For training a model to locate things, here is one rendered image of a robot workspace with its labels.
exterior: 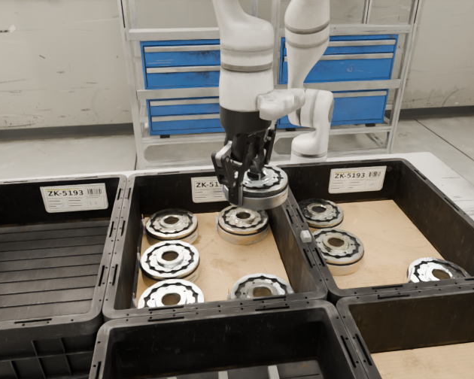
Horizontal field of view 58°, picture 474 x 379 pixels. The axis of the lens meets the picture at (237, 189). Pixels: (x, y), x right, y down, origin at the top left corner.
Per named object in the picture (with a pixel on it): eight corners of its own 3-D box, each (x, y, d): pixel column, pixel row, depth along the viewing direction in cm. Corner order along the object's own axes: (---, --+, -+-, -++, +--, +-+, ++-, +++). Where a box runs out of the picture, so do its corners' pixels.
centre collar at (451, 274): (419, 268, 72) (420, 265, 72) (447, 266, 73) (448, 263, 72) (433, 288, 68) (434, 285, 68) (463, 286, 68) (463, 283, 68)
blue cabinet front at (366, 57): (276, 128, 274) (281, 37, 246) (382, 122, 283) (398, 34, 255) (277, 129, 271) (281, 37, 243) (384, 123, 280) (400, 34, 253)
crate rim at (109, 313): (129, 183, 89) (128, 173, 88) (271, 174, 92) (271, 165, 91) (102, 333, 54) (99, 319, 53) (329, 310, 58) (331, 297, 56)
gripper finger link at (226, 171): (214, 149, 59) (225, 175, 64) (206, 158, 59) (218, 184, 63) (229, 153, 58) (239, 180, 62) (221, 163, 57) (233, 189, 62)
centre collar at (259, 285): (244, 286, 68) (244, 283, 68) (273, 282, 69) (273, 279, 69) (250, 308, 64) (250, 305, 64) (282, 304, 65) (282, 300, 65)
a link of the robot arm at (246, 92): (274, 123, 53) (276, 74, 50) (205, 106, 59) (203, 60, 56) (308, 104, 59) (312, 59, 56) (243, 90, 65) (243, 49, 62)
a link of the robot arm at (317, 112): (338, 86, 104) (330, 150, 113) (300, 83, 108) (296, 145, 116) (330, 98, 97) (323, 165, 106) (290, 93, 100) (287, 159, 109)
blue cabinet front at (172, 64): (150, 134, 264) (139, 40, 236) (264, 128, 273) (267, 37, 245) (150, 136, 261) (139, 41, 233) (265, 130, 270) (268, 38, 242)
